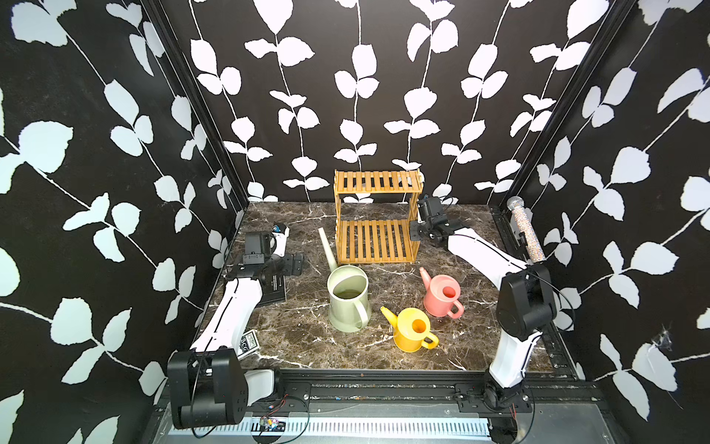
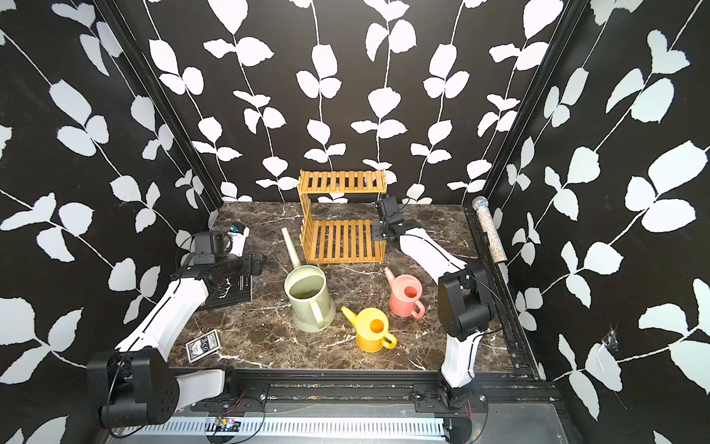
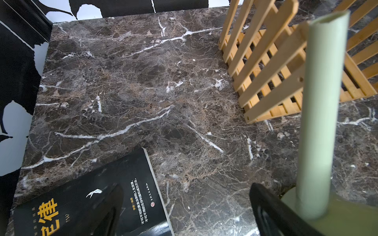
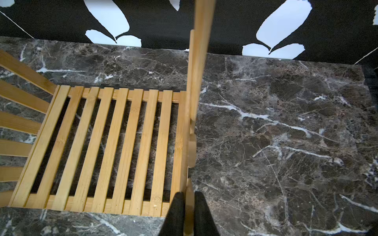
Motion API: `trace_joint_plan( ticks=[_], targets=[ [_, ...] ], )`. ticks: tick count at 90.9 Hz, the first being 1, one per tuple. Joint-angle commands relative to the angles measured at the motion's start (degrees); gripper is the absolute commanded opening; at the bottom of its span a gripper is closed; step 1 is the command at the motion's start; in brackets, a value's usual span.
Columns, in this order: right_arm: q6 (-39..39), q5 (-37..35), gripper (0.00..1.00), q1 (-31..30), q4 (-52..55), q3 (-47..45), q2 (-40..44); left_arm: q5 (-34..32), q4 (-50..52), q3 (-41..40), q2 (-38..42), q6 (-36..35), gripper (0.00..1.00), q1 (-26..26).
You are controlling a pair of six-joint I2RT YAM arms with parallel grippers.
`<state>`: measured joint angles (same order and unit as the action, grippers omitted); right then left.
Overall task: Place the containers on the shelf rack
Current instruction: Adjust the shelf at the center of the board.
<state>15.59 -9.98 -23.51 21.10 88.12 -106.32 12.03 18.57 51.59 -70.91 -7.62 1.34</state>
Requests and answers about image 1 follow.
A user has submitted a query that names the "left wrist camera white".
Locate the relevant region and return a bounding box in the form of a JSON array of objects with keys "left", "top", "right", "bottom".
[{"left": 271, "top": 223, "right": 290, "bottom": 257}]

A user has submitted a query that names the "black book yellow title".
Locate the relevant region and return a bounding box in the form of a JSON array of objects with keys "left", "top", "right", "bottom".
[{"left": 257, "top": 275, "right": 287, "bottom": 307}]

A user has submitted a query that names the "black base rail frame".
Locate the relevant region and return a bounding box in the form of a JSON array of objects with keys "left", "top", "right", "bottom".
[{"left": 275, "top": 369, "right": 606, "bottom": 416}]

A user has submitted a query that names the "white perforated rail strip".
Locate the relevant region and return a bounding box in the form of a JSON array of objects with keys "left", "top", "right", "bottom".
[{"left": 237, "top": 417, "right": 491, "bottom": 440}]

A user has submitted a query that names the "wooden slatted two-tier shelf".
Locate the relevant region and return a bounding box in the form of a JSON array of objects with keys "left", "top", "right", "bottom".
[{"left": 334, "top": 169, "right": 423, "bottom": 265}]

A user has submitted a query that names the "green watering can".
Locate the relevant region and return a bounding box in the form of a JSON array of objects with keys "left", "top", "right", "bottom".
[{"left": 318, "top": 228, "right": 372, "bottom": 333}]

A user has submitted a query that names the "pink watering can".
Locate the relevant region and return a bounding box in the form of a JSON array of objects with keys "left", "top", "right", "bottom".
[{"left": 420, "top": 268, "right": 464, "bottom": 319}]

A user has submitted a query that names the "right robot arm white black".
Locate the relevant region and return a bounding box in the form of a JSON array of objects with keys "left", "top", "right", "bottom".
[{"left": 410, "top": 214, "right": 557, "bottom": 412}]

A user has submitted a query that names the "small green circuit board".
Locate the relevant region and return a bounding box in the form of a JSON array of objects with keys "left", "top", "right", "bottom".
[{"left": 259, "top": 418, "right": 286, "bottom": 435}]

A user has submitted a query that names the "yellow watering can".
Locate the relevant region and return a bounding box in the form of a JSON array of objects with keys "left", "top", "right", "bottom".
[{"left": 380, "top": 306, "right": 439, "bottom": 353}]

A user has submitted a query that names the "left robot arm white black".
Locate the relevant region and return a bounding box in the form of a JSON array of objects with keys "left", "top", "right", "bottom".
[{"left": 168, "top": 255, "right": 301, "bottom": 431}]

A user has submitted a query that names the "sprinkle-patterned microphone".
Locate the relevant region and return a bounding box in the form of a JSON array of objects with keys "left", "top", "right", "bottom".
[{"left": 507, "top": 196, "right": 545, "bottom": 263}]

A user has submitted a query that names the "playing card deck box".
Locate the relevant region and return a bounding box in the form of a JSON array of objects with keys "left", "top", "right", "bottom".
[{"left": 237, "top": 329, "right": 260, "bottom": 360}]

